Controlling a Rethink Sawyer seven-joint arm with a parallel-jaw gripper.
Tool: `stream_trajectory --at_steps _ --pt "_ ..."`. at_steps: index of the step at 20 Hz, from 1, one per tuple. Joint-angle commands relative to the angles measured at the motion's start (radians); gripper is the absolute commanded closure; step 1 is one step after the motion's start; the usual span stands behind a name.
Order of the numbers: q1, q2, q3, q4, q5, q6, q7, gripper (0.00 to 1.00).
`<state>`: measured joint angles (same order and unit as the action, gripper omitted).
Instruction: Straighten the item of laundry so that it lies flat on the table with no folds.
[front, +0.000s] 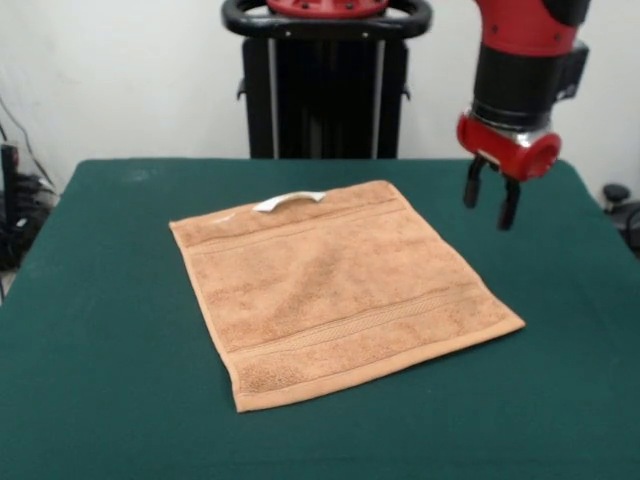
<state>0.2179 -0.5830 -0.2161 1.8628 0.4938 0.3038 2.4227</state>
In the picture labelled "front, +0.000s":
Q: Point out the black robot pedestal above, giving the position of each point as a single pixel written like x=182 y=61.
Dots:
x=325 y=100

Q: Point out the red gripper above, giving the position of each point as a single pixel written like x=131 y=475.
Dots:
x=505 y=150

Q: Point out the dark green table cloth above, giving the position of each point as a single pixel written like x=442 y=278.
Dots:
x=75 y=400

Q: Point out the tan terry cloth towel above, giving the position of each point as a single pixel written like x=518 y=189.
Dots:
x=350 y=290

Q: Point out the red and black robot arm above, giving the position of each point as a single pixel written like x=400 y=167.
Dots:
x=525 y=60

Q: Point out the black power strip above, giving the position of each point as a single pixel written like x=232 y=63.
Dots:
x=9 y=175

